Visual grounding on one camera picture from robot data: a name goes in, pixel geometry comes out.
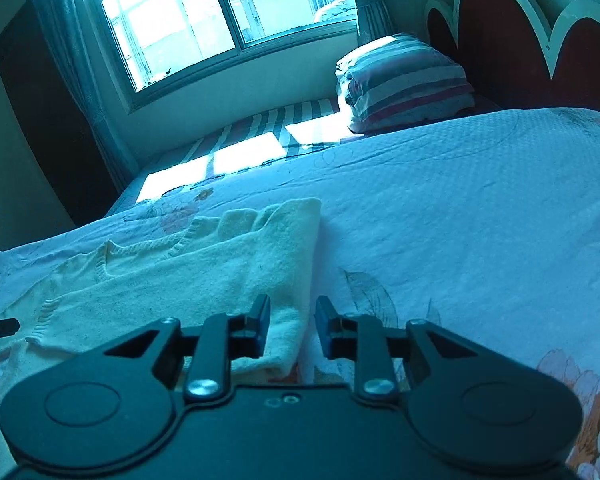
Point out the window with white frame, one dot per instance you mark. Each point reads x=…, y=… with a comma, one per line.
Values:
x=180, y=15

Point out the light folded bedding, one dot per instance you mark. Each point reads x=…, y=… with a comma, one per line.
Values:
x=337, y=10

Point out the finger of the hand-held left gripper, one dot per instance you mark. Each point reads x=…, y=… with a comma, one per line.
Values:
x=0, y=327

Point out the striped folded quilt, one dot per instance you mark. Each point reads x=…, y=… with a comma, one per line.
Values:
x=405, y=80

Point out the cream knit sweater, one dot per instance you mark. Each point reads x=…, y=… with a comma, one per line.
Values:
x=180, y=285

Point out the striped bed sheet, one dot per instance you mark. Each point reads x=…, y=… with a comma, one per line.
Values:
x=252, y=127

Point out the light floral bedspread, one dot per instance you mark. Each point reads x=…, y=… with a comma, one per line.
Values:
x=455, y=210

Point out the dark red headboard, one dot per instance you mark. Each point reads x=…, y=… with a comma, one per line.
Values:
x=505, y=25

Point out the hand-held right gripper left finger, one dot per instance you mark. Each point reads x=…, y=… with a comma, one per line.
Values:
x=259, y=327

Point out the blue tied curtain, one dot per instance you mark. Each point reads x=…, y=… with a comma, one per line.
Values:
x=370, y=15

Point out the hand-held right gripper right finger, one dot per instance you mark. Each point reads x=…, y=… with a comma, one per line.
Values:
x=325, y=327

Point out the blue long curtain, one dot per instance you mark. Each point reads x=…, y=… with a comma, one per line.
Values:
x=80, y=75

